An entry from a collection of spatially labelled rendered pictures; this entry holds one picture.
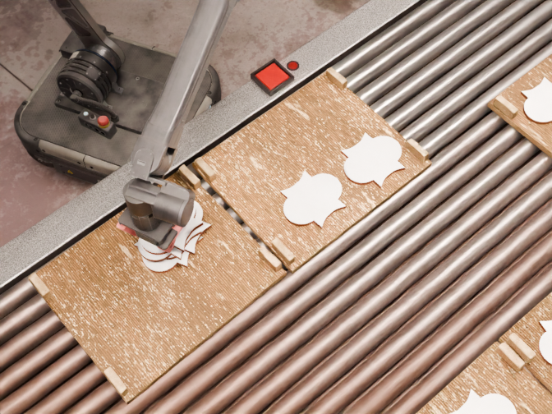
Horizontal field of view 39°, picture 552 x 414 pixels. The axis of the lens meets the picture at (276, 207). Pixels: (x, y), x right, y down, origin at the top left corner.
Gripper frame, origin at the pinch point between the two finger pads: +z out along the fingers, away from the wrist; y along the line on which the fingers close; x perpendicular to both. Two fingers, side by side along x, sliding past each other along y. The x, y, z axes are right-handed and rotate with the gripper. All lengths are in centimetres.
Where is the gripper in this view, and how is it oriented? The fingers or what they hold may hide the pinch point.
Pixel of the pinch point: (154, 241)
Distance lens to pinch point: 163.3
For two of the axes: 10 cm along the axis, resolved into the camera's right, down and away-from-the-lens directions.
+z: 0.3, 5.1, 8.6
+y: 8.8, 4.0, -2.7
